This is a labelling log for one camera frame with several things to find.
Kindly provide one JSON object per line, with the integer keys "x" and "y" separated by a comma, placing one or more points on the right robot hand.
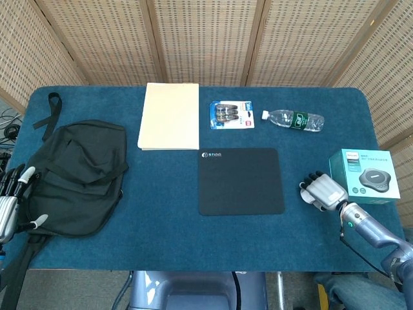
{"x": 324, "y": 189}

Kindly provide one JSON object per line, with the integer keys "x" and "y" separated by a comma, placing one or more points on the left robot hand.
{"x": 7, "y": 213}

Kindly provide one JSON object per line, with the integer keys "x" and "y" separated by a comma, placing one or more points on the white computer mouse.
{"x": 305, "y": 195}

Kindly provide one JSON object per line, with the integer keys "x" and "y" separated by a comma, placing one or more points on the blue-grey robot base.
{"x": 193, "y": 290}

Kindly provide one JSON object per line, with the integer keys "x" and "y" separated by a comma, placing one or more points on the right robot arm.
{"x": 371, "y": 226}

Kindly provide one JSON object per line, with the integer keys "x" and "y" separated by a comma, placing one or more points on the black mouse pad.
{"x": 240, "y": 182}

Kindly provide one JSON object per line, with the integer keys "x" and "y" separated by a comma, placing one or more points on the teal speakerphone box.
{"x": 368, "y": 176}

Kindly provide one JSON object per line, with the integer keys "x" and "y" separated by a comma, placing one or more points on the clear plastic water bottle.
{"x": 298, "y": 121}

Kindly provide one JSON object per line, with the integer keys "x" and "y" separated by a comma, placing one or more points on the black fabric bag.
{"x": 80, "y": 181}

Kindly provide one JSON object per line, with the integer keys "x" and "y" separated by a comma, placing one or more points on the battery blister pack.
{"x": 248, "y": 116}

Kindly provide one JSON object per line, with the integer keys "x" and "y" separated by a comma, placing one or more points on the blue denim trouser leg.
{"x": 355, "y": 290}

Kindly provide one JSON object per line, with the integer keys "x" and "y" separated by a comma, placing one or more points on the metal table leg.
{"x": 281, "y": 290}

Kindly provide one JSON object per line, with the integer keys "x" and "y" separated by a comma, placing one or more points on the blue tablecloth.
{"x": 161, "y": 242}

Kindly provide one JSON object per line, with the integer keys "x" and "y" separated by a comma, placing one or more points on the cream paper folder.
{"x": 169, "y": 119}

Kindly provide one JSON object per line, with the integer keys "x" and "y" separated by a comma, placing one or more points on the woven wooden folding screen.
{"x": 206, "y": 38}

